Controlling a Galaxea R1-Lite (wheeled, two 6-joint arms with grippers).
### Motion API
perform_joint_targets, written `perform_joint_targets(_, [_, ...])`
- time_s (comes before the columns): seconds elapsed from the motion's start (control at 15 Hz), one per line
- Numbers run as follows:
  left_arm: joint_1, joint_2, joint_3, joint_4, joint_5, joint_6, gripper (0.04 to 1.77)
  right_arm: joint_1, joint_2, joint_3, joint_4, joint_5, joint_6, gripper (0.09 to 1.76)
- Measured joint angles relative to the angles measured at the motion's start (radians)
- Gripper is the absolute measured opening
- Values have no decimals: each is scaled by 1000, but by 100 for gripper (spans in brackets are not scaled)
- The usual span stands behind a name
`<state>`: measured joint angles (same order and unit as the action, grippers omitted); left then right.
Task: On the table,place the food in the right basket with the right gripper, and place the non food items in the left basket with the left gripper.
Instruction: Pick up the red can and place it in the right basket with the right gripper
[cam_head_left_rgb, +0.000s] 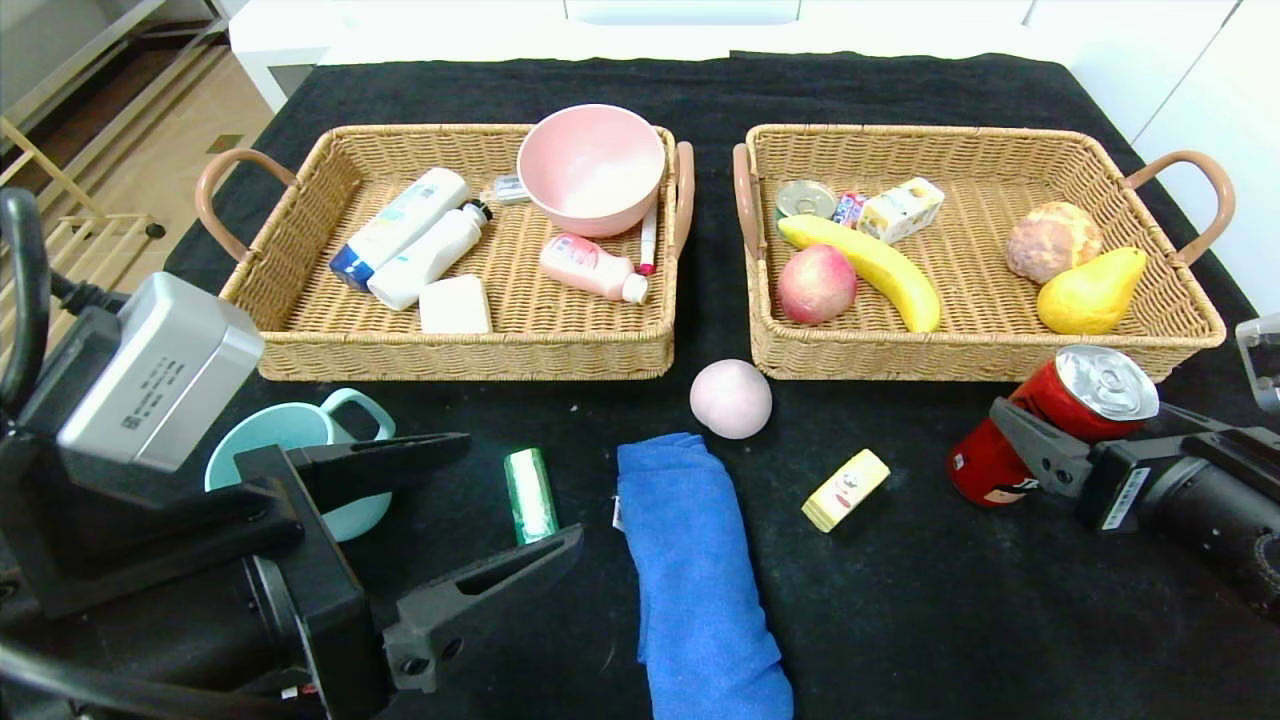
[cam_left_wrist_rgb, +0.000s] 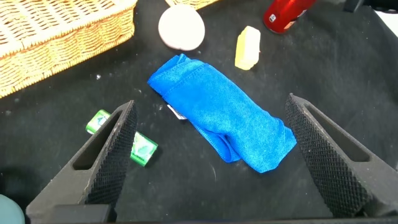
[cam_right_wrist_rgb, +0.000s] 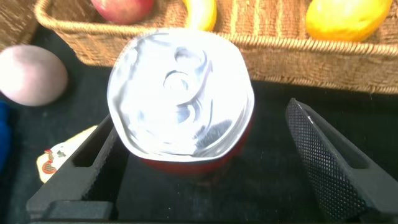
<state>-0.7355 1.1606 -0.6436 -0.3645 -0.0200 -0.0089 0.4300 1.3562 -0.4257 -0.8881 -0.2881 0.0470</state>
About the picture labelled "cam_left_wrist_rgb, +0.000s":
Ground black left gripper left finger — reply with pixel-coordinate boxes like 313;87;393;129
25;100;139;224

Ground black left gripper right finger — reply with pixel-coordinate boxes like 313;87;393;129
285;93;398;218

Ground blue microfibre towel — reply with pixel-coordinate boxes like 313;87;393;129
147;53;298;174

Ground pale yellow butter block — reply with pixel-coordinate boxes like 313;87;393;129
234;26;262;72

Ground red soda can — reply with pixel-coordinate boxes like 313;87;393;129
262;0;318;35

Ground pale pink round bun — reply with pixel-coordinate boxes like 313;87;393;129
157;4;206;52

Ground wicker basket with toiletries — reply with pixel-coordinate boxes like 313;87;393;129
0;0;139;99

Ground wicker basket with food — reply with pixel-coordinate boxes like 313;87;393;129
164;0;219;11

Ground green chewing gum pack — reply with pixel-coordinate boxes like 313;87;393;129
85;108;159;167

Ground black table cloth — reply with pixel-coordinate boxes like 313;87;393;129
0;0;398;224

